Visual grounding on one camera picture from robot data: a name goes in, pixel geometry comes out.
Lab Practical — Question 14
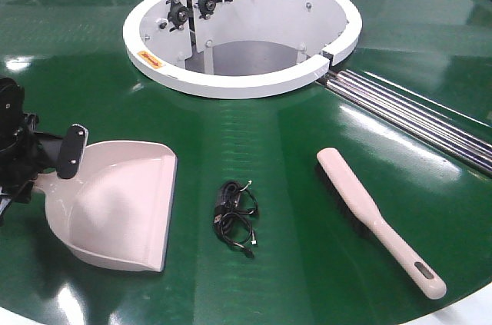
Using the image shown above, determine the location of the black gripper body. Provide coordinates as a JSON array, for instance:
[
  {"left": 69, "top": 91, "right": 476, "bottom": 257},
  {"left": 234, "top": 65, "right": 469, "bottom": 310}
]
[{"left": 1, "top": 114, "right": 63, "bottom": 203}]

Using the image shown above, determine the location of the pink plastic dustpan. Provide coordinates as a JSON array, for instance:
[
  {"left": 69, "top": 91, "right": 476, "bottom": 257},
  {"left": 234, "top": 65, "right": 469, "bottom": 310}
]
[{"left": 34, "top": 140, "right": 178, "bottom": 272}]

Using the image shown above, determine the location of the black cable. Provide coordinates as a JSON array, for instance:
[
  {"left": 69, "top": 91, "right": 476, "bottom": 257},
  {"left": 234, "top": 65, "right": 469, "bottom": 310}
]
[{"left": 212, "top": 180, "right": 259, "bottom": 259}]

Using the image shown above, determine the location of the pink hand brush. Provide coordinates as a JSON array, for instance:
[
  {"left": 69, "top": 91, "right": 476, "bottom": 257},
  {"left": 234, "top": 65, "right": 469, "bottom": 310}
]
[{"left": 317, "top": 148, "right": 447, "bottom": 300}]

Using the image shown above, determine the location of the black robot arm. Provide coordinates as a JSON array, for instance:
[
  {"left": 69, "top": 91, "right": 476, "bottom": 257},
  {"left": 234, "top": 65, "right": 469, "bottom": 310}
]
[{"left": 1, "top": 78, "right": 63, "bottom": 203}]

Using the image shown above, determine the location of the chrome transfer rollers right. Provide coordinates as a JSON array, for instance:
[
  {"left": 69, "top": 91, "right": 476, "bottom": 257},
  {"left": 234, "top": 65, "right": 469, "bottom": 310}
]
[{"left": 317, "top": 70, "right": 491, "bottom": 176}]

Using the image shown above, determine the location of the left black bearing mount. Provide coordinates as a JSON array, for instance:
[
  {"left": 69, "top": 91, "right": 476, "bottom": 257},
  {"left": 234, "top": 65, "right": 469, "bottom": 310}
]
[{"left": 166, "top": 0, "right": 189, "bottom": 32}]

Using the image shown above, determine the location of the black bearing mount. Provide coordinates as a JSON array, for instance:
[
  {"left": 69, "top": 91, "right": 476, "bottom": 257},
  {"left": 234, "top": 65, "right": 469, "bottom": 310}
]
[
  {"left": 166, "top": 0, "right": 189, "bottom": 32},
  {"left": 197, "top": 0, "right": 234, "bottom": 20}
]

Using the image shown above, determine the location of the right black bearing mount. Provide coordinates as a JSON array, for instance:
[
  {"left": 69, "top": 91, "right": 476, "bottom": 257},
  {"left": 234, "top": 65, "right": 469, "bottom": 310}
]
[{"left": 197, "top": 0, "right": 234, "bottom": 20}]

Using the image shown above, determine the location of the white inner conveyor ring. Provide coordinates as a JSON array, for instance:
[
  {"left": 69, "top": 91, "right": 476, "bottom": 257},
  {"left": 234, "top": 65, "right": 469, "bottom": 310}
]
[{"left": 122, "top": 0, "right": 363, "bottom": 100}]

